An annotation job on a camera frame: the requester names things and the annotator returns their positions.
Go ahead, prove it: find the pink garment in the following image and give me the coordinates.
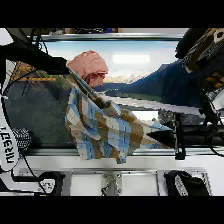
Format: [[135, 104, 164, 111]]
[[66, 49, 110, 88]]

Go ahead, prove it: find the brown clothes hanger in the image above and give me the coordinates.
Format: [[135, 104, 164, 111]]
[[67, 67, 113, 110]]

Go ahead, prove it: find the silver frame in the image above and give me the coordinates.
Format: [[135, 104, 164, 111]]
[[13, 32, 224, 197]]

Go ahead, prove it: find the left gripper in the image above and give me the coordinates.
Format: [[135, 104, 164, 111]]
[[48, 56, 70, 76]]

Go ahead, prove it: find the black cable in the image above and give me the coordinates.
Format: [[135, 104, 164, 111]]
[[2, 68, 48, 98], [203, 126, 224, 158]]

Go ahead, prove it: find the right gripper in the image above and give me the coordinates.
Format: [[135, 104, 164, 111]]
[[173, 112, 201, 161]]

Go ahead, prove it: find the blue brown checked shirt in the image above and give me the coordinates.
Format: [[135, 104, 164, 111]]
[[64, 68, 173, 165]]

